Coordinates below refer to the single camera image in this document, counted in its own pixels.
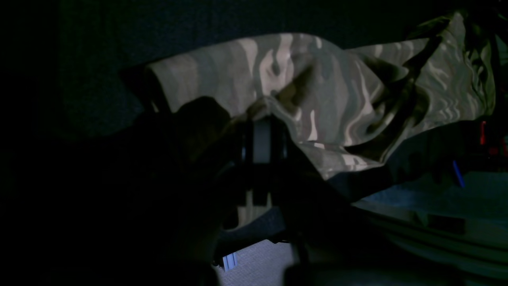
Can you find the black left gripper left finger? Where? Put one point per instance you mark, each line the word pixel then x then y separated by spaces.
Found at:
pixel 135 208

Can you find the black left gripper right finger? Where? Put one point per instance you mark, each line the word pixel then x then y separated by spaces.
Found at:
pixel 335 245

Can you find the camouflage t-shirt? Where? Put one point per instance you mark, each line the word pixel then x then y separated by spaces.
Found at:
pixel 347 110

